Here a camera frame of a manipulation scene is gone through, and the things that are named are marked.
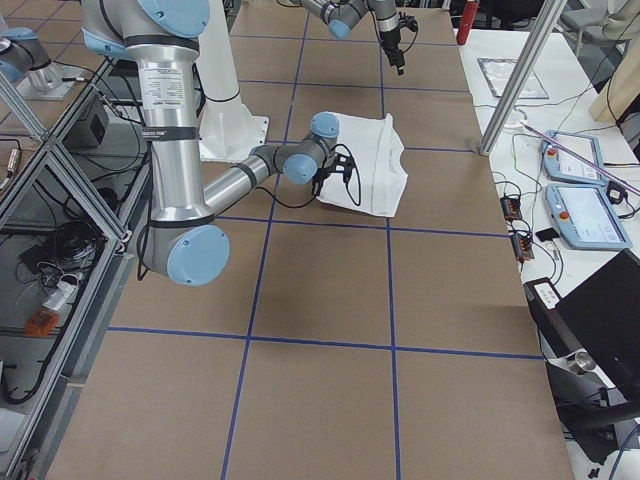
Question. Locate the red bottle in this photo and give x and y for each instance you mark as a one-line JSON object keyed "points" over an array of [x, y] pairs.
{"points": [[467, 21]]}

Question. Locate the black box under table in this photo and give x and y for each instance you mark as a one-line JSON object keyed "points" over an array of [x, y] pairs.
{"points": [[90, 128]]}

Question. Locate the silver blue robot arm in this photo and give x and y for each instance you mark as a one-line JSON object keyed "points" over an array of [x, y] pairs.
{"points": [[341, 18], [180, 240]]}

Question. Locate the upper teach pendant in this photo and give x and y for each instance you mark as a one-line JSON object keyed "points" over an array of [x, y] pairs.
{"points": [[565, 167]]}

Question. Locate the teach pendant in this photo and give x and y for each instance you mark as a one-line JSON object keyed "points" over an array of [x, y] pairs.
{"points": [[584, 218], [565, 167]]}

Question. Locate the orange device on floor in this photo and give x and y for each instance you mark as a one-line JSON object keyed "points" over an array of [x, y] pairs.
{"points": [[41, 323]]}

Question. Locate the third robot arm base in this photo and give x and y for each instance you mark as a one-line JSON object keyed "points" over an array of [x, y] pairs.
{"points": [[26, 64]]}

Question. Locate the black laptop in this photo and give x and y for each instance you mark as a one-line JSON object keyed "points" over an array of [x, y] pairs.
{"points": [[601, 315]]}

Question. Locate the aluminium frame post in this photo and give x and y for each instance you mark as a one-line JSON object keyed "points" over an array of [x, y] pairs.
{"points": [[536, 40]]}

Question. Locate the white labelled black box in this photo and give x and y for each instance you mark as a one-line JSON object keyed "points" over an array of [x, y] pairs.
{"points": [[542, 297]]}

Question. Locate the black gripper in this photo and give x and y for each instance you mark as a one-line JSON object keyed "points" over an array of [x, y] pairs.
{"points": [[320, 178], [389, 41]]}

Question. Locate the small black electronics board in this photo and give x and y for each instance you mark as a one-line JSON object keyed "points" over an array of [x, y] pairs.
{"points": [[511, 208]]}

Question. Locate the lower teach pendant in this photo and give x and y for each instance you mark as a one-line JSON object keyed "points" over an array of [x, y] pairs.
{"points": [[584, 218]]}

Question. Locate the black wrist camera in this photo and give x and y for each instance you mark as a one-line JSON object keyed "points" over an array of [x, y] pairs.
{"points": [[344, 165], [408, 21]]}

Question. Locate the white long-sleeve printed shirt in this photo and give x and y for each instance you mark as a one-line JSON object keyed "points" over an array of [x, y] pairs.
{"points": [[379, 185]]}

